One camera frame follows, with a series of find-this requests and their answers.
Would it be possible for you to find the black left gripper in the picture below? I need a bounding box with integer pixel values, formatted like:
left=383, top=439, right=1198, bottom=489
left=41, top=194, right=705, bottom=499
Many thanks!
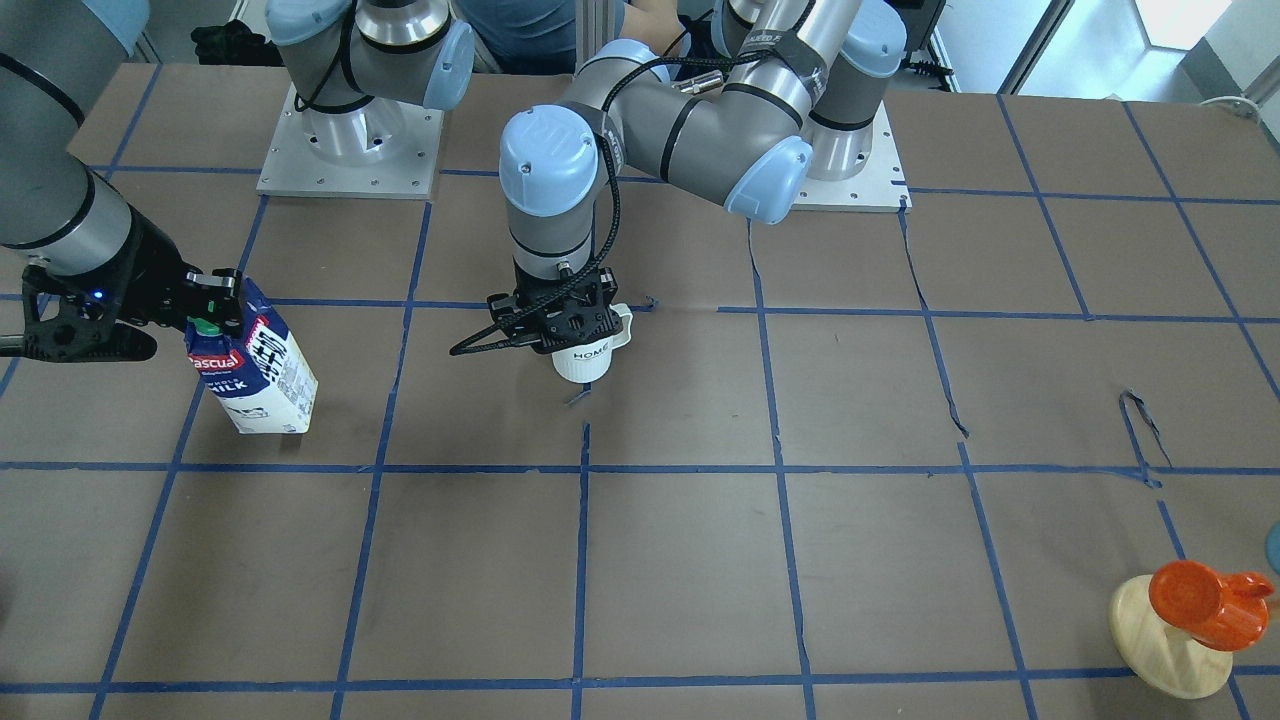
left=486, top=266, right=623, bottom=354

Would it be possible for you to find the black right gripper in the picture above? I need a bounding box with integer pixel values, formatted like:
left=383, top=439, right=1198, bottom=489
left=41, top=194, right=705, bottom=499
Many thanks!
left=60, top=208, right=244, bottom=337

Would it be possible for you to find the white ceramic mug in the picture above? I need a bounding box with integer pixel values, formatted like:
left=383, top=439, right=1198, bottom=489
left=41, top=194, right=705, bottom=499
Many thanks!
left=552, top=304, right=634, bottom=384

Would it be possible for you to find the blue white milk carton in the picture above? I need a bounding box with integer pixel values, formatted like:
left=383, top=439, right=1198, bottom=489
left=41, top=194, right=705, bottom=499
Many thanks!
left=186, top=278, right=317, bottom=434

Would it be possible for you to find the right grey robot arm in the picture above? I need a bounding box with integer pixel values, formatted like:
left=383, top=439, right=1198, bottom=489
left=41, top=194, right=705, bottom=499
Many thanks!
left=3, top=1, right=476, bottom=359

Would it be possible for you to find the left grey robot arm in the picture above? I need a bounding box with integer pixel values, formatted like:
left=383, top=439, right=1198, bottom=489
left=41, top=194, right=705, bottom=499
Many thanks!
left=488, top=1, right=910, bottom=355

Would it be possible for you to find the orange plastic cup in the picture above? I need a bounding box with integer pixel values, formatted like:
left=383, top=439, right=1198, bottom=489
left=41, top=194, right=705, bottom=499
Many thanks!
left=1148, top=560, right=1276, bottom=652

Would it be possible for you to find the seated person blue shirt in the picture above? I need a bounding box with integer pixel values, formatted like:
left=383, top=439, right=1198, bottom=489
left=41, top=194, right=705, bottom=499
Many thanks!
left=453, top=1, right=692, bottom=76

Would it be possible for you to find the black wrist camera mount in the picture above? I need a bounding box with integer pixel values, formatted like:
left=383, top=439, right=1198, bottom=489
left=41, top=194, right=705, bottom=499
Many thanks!
left=449, top=290, right=564, bottom=356

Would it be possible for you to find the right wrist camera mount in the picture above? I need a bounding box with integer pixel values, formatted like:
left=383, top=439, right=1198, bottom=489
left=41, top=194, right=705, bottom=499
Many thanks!
left=1, top=264, right=157, bottom=363

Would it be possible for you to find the aluminium frame post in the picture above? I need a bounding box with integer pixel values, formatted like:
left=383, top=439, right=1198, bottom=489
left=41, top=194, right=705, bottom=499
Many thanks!
left=573, top=0, right=622, bottom=68

